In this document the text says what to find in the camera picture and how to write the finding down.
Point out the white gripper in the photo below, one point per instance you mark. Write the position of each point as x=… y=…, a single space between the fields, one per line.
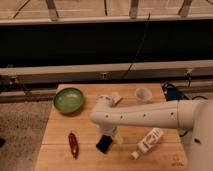
x=110 y=130

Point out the black eraser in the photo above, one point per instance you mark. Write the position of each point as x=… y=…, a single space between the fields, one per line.
x=104 y=144

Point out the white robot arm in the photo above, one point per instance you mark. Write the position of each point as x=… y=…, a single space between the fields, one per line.
x=193 y=115

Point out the white sponge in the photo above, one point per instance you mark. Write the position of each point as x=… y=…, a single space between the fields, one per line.
x=116 y=97

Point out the white plastic bottle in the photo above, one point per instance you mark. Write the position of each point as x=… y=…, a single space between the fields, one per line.
x=148 y=142

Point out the red chili pepper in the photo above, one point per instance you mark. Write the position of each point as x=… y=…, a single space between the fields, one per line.
x=73 y=145

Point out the translucent plastic cup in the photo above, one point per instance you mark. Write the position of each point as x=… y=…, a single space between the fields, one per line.
x=143 y=95

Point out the green bowl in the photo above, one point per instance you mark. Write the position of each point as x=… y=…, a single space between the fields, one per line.
x=68 y=100

